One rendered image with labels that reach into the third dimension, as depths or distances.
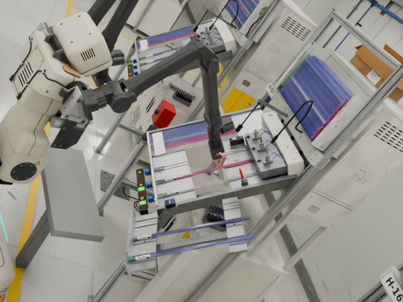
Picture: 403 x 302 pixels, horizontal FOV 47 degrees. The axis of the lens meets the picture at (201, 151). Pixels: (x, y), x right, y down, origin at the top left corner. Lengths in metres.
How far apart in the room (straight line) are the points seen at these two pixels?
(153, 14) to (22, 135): 5.00
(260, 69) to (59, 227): 2.13
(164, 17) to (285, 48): 3.42
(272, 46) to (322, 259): 1.82
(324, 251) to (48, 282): 2.35
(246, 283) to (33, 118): 1.57
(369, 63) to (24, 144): 1.86
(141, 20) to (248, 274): 4.67
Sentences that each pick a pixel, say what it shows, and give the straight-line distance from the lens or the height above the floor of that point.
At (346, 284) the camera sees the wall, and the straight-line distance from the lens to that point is 3.88.
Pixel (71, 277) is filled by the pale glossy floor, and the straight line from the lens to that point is 2.76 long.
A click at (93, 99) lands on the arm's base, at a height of 1.22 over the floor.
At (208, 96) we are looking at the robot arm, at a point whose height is 1.36.
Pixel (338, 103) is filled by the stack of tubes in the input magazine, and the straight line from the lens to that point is 2.23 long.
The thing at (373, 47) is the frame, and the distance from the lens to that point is 2.38.
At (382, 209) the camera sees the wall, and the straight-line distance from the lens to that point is 3.85.
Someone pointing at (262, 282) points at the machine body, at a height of 0.49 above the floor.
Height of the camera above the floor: 1.96
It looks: 24 degrees down
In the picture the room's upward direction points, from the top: 37 degrees clockwise
